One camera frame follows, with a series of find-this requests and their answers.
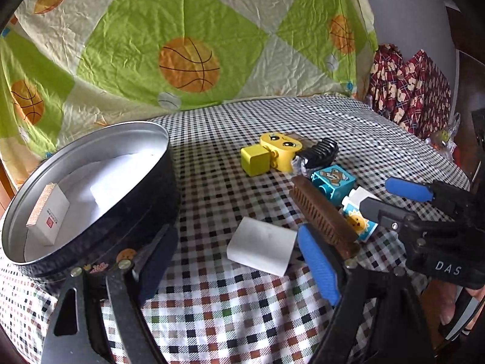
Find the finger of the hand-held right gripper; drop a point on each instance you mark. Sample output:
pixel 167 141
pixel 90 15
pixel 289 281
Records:
pixel 379 212
pixel 409 189

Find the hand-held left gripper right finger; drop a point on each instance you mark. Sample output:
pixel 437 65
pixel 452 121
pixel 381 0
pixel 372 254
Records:
pixel 318 261

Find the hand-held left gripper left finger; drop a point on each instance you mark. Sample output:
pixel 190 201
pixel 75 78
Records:
pixel 155 269

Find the white sun toy block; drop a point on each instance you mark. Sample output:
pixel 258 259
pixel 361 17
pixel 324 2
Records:
pixel 358 222

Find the white rectangular eraser block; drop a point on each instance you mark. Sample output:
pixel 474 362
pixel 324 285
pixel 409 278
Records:
pixel 261 244

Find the round black metal tin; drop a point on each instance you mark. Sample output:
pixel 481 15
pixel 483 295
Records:
pixel 125 212

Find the black hair claw clip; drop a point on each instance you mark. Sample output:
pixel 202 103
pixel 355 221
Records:
pixel 320 151

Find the person's right hand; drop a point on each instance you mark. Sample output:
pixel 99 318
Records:
pixel 445 303

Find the blue bear toy block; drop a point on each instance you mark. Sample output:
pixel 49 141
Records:
pixel 333 180

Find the clear plastic bag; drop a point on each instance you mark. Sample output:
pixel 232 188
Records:
pixel 443 136

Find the checkered tablecloth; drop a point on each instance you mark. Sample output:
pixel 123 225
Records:
pixel 227 311

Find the red plaid bear cloth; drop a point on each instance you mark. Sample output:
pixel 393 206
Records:
pixel 409 87

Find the white paper tin lining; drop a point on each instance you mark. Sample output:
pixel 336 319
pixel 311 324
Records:
pixel 113 174

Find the yellow face toy block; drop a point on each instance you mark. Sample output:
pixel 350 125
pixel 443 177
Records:
pixel 278 151

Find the small white cardboard box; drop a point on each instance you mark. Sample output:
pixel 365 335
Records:
pixel 47 216

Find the dark wooden cabinet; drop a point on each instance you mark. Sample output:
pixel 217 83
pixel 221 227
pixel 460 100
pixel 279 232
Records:
pixel 470 83

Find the wooden door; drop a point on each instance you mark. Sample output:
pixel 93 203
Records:
pixel 5 182

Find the basketball print bed sheet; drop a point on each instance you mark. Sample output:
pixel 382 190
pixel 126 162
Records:
pixel 132 45

